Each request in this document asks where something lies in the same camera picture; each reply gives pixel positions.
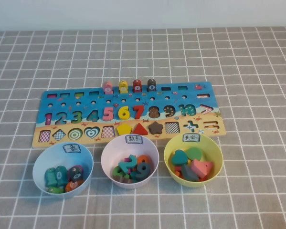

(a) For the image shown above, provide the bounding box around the pink wooden fish piece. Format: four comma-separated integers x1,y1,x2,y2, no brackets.
103,81,114,95

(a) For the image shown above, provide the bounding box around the lime green wooden fish piece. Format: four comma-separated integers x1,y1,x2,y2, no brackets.
47,186,64,194

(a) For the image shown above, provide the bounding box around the light blue plastic bowl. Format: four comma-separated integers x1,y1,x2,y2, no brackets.
32,142,95,200

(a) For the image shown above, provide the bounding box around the orange wooden fish piece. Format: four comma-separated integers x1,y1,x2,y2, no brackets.
65,179,85,193

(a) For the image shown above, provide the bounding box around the magenta wooden fish piece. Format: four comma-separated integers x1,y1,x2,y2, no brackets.
66,164,83,175

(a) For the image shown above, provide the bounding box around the dark grey wooden fish piece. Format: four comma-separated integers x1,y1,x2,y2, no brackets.
68,166,84,183

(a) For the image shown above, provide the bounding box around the colourful wooden puzzle board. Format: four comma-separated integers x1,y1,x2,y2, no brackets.
31,81,227,149

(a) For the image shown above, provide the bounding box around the green wooden number piece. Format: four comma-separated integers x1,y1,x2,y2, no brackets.
112,166,124,178

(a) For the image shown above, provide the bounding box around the pale pink plastic bowl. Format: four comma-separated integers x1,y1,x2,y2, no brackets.
100,135,160,189

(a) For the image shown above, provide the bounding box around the red wooden triangle piece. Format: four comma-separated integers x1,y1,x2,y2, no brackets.
132,122,149,136

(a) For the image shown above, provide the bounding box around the yellow wooden fish piece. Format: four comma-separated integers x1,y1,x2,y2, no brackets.
118,80,128,94

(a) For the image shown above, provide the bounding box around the brown wooden star piece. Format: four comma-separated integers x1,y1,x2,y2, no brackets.
148,121,164,135

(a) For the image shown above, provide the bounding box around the red wooden fish piece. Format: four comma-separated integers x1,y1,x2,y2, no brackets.
132,79,143,93

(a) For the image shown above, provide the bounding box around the teal wooden heart piece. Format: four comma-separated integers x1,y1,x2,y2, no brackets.
171,149,188,167

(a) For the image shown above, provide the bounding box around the grey wooden diamond piece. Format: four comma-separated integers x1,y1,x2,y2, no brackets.
180,164,200,182

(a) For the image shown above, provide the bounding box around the brown wooden fish piece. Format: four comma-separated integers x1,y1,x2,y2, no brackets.
147,78,157,93

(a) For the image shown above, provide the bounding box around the green wooden circle piece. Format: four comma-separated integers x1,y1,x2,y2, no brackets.
186,147,203,162

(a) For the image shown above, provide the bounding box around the pink wooden trapezoid piece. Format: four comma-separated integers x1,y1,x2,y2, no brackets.
190,159,208,177

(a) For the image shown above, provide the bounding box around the pink wooden angle sign piece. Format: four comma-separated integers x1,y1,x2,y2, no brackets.
202,161,214,176

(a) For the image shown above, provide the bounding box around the yellow plastic bowl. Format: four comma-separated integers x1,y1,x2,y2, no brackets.
163,133,224,188

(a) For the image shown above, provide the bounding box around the white label marked 鱼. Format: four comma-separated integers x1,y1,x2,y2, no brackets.
63,143,82,154

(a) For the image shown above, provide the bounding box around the teal wooden number two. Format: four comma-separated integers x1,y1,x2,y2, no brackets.
118,154,138,174

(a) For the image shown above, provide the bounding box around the dark teal wooden number nine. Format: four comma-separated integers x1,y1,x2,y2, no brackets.
133,161,151,181

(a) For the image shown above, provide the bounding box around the pink wooden number five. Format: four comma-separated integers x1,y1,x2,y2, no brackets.
102,106,115,122

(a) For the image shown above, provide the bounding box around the white label marked 数字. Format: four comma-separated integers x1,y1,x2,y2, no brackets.
125,134,143,145

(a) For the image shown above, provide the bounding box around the yellow wooden number six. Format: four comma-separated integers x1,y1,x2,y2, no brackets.
117,105,131,121

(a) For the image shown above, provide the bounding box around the red wooden number seven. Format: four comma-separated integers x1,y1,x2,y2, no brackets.
132,104,145,120

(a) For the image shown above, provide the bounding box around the white label marked 其它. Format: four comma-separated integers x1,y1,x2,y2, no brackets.
182,133,201,143

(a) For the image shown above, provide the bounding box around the grey checked tablecloth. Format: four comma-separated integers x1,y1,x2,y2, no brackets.
0,25,286,229

